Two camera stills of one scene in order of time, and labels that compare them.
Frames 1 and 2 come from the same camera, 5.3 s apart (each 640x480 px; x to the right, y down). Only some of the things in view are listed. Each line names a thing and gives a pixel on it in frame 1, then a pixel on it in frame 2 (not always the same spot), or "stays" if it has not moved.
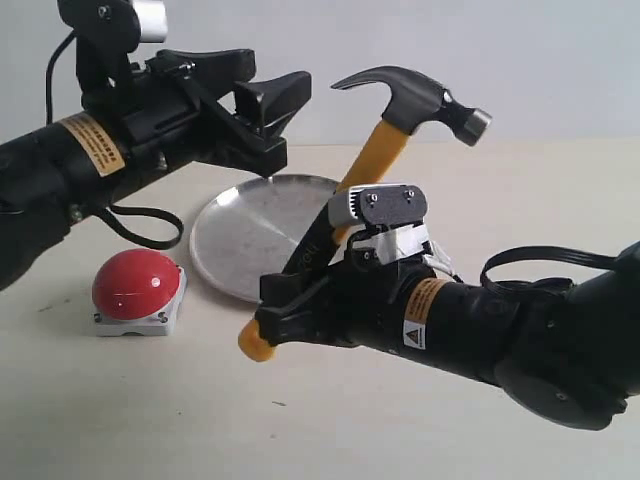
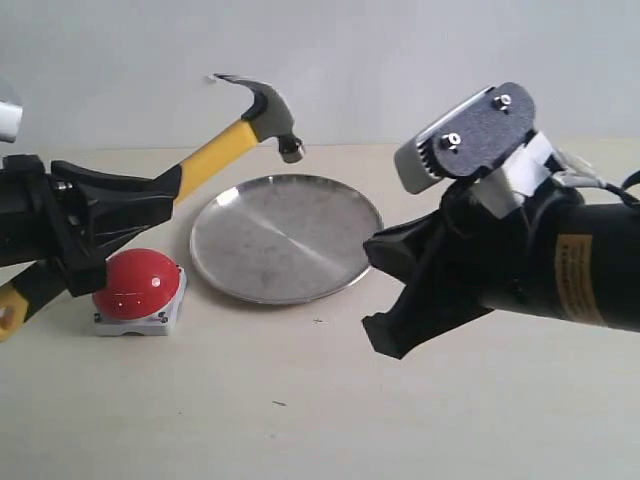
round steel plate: x=248 y=232 stays
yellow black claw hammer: x=430 y=108 to x=271 y=117
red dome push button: x=136 y=291 stays
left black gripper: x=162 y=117 to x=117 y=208
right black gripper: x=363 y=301 to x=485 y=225
